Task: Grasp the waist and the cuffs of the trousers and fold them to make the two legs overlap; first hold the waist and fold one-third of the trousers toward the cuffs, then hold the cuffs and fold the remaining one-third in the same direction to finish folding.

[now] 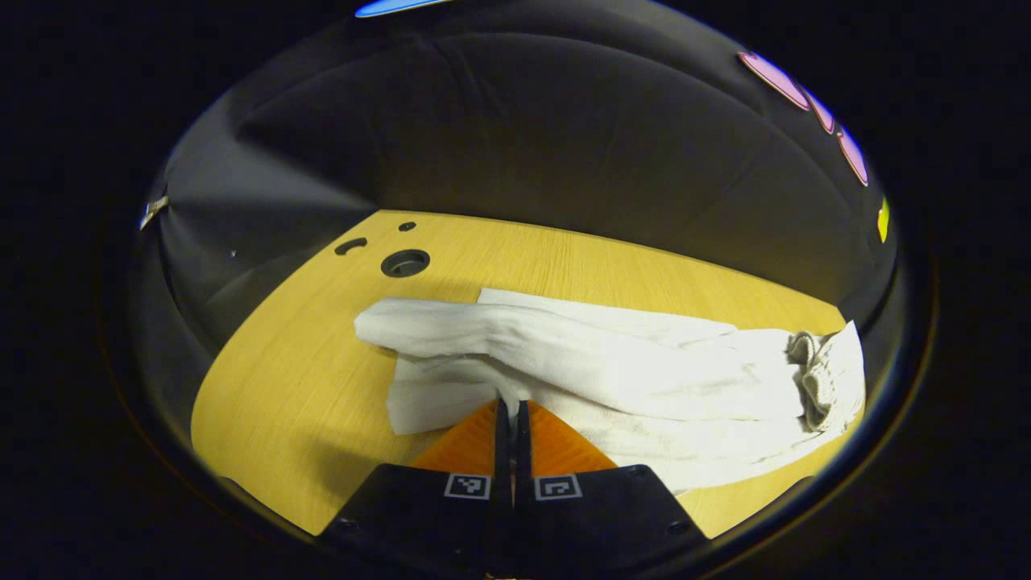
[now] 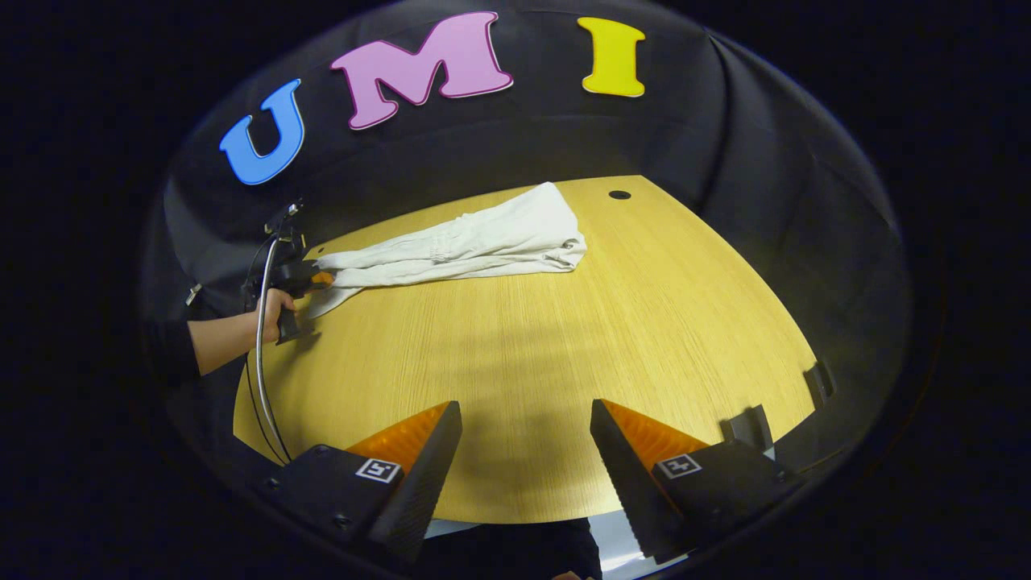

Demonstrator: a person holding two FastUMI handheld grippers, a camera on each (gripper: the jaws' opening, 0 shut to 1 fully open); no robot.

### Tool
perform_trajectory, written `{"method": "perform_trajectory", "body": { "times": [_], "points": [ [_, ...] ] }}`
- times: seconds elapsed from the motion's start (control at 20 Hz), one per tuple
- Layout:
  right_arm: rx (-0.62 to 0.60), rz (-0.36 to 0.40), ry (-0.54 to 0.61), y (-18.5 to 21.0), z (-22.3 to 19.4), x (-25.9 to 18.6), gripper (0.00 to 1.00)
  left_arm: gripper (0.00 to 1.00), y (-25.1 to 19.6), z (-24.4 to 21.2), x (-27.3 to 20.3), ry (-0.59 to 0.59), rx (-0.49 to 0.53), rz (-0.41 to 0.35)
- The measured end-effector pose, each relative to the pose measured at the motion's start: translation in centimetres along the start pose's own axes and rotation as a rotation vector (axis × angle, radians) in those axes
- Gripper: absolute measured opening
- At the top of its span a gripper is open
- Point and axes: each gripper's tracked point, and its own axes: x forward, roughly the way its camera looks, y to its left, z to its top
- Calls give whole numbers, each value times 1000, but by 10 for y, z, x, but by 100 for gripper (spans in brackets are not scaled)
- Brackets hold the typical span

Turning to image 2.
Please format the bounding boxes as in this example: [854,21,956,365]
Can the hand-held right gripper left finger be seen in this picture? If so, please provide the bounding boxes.
[259,400,464,564]

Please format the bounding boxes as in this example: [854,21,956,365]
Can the black table edge bracket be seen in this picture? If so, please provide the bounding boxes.
[719,404,776,454]
[804,360,836,410]

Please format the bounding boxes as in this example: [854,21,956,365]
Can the white jeans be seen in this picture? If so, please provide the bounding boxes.
[302,181,588,321]

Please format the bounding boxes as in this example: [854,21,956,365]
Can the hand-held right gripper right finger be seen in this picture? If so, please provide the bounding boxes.
[590,398,808,566]

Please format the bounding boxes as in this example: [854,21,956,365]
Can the black backdrop cloth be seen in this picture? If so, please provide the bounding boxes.
[137,0,915,500]

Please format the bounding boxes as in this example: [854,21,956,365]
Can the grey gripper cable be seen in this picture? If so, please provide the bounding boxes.
[244,235,292,466]

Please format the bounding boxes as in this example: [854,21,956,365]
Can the person's dark clothing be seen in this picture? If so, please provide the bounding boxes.
[415,518,603,580]

